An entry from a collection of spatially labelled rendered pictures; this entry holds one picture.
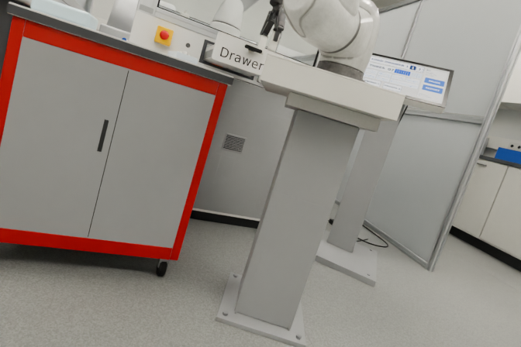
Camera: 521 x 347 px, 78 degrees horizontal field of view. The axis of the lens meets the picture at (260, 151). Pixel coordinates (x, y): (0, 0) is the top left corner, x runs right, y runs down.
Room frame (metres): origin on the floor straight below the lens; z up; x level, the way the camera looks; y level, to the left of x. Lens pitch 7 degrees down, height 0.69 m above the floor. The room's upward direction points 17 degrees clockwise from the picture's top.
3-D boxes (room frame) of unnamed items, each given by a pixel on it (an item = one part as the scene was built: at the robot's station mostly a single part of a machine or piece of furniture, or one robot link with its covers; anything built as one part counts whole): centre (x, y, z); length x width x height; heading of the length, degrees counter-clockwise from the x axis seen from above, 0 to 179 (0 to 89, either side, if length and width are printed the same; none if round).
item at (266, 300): (1.10, -0.17, 0.38); 0.30 x 0.30 x 0.76; 89
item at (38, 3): (0.96, 0.66, 0.78); 0.15 x 0.10 x 0.04; 106
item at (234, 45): (1.36, 0.16, 0.87); 0.29 x 0.02 x 0.11; 112
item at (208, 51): (1.55, 0.24, 0.86); 0.40 x 0.26 x 0.06; 22
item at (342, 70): (1.10, -0.19, 0.86); 0.22 x 0.18 x 0.06; 85
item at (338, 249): (1.87, -0.62, 0.51); 0.50 x 0.45 x 1.02; 161
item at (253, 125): (2.12, 0.41, 0.40); 1.03 x 0.95 x 0.80; 112
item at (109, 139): (1.23, 0.55, 0.38); 0.62 x 0.58 x 0.76; 112
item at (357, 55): (1.09, -0.17, 1.00); 0.18 x 0.16 x 0.22; 141
